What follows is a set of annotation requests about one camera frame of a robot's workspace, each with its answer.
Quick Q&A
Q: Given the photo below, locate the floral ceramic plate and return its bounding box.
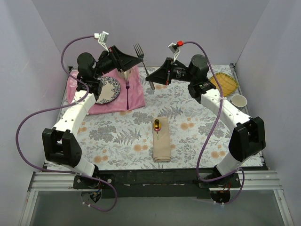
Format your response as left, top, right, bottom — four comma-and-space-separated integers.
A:
96, 77, 121, 105

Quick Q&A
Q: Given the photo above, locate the green inside ceramic mug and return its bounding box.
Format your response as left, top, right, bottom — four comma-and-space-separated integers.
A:
117, 69, 132, 81

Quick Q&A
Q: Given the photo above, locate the beige cloth napkin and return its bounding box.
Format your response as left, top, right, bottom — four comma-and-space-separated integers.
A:
152, 116, 171, 162

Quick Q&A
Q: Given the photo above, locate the pink cloth placemat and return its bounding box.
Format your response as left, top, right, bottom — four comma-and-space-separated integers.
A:
67, 67, 146, 115

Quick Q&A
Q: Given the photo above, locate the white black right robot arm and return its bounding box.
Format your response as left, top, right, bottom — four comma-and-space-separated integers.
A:
146, 54, 266, 187

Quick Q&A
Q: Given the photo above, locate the purple fork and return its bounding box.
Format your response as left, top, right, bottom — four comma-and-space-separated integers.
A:
126, 80, 130, 110

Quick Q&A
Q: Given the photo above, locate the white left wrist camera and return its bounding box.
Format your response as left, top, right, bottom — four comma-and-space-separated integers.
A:
98, 31, 109, 52

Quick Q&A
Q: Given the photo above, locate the floral patterned table mat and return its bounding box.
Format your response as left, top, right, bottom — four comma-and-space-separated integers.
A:
76, 67, 231, 170

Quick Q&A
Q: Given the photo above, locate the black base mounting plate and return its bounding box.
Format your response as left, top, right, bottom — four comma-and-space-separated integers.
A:
72, 168, 241, 198

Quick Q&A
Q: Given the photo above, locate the yellow woven bamboo tray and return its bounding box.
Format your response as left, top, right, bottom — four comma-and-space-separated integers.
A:
215, 72, 238, 97

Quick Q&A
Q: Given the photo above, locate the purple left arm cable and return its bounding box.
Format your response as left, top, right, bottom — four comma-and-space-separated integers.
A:
15, 35, 118, 212

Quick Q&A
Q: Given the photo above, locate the iridescent spoon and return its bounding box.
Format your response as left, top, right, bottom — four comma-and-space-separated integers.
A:
153, 119, 162, 139

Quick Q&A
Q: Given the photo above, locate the grey white mug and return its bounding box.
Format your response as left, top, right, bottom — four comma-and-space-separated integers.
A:
230, 94, 247, 110

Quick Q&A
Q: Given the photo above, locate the aluminium frame rail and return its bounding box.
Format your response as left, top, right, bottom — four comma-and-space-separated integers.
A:
20, 169, 296, 226

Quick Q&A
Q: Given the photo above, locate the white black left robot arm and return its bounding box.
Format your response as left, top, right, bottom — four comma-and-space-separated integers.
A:
42, 46, 142, 188

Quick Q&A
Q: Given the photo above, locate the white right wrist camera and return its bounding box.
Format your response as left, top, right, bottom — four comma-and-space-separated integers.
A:
168, 42, 181, 62

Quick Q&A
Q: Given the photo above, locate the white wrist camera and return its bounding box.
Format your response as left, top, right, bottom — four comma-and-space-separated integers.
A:
98, 31, 109, 52
168, 42, 181, 62

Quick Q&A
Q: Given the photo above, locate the silver fork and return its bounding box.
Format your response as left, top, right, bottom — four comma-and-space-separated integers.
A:
134, 43, 150, 77

